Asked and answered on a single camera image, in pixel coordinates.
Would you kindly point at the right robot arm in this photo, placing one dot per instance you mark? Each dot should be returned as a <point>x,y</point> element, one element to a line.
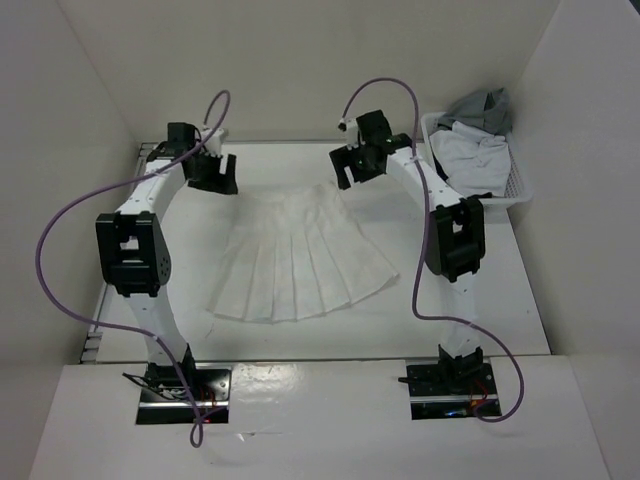
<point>453,243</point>

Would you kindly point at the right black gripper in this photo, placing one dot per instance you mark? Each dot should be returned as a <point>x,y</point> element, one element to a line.
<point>342,157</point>

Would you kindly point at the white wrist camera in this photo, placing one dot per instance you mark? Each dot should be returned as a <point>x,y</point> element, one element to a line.
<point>213,139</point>
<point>349,127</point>

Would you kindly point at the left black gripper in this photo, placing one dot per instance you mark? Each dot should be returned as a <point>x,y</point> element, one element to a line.
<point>224,183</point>

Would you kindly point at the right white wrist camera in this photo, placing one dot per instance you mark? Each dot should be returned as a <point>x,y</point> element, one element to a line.
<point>349,127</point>

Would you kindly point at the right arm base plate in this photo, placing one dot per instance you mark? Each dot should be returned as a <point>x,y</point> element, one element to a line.
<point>432,398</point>

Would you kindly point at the white pleated skirt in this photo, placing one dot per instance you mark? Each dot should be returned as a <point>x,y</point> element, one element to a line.
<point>295,254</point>

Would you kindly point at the white plastic basket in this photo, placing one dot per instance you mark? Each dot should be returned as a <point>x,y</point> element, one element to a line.
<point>518,188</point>

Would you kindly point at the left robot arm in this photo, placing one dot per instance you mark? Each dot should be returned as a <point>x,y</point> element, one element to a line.
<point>134,255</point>

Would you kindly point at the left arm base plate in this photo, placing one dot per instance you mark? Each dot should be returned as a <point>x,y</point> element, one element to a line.
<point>163,399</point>

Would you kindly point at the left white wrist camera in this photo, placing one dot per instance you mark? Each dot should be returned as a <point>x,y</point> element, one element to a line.
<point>213,139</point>

